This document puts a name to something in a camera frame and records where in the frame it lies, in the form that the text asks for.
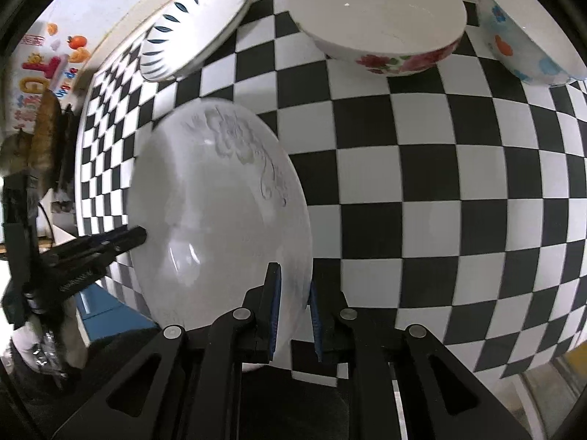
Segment colourful wall stickers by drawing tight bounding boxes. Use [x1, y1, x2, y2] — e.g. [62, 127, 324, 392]
[11, 21, 90, 129]

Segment white plate blue leaf rim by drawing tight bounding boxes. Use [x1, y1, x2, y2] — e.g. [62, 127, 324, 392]
[139, 0, 254, 83]

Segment white bowl red floral print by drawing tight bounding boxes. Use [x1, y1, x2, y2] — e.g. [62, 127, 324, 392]
[288, 0, 467, 77]

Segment steel steamer pot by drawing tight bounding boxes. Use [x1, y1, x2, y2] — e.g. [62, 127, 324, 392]
[0, 135, 31, 177]

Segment black white checkered tablecloth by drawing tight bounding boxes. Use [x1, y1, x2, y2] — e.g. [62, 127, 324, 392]
[76, 0, 587, 379]

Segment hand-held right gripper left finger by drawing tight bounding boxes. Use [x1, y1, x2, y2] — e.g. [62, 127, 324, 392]
[52, 262, 282, 440]

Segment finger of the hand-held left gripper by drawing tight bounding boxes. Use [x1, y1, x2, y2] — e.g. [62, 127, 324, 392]
[45, 225, 147, 269]

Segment white bowl blue orange flowers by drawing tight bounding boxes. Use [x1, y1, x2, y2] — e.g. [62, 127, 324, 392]
[474, 0, 587, 87]

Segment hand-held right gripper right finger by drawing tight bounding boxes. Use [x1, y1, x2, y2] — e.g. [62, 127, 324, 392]
[308, 279, 535, 440]

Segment white plate grey floral print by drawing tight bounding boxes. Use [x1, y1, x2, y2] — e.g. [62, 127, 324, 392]
[127, 99, 313, 372]

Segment blue kitchen cabinet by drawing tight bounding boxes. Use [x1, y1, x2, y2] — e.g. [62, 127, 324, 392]
[76, 282, 159, 347]

